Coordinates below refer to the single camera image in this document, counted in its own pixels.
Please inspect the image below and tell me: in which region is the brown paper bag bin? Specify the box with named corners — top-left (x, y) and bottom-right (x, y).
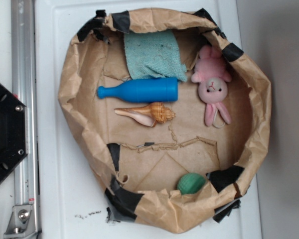
top-left (58, 8), bottom-right (272, 234)

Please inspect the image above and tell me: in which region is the green textured ball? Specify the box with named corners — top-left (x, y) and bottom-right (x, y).
top-left (177, 173), bottom-right (206, 195)

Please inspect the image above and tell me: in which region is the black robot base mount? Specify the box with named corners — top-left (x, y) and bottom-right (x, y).
top-left (0, 83), bottom-right (27, 184)

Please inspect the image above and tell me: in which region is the teal terry cloth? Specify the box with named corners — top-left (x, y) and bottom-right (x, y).
top-left (124, 30), bottom-right (187, 82)

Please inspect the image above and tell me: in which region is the white plastic tray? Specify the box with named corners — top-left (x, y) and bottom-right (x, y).
top-left (34, 0), bottom-right (262, 239)

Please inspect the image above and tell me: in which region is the aluminium extrusion rail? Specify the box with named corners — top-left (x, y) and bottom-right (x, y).
top-left (11, 0), bottom-right (42, 239)

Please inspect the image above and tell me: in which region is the orange spiral seashell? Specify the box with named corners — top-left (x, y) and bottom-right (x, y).
top-left (114, 102), bottom-right (176, 127)

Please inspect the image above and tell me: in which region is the blue plastic bottle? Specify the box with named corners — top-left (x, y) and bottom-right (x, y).
top-left (97, 78), bottom-right (178, 103)

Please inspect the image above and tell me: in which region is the pink plush bunny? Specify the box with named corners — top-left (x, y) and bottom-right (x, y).
top-left (191, 45), bottom-right (232, 126)

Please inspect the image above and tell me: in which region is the metal corner bracket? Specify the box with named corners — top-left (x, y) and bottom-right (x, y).
top-left (3, 204), bottom-right (36, 239)

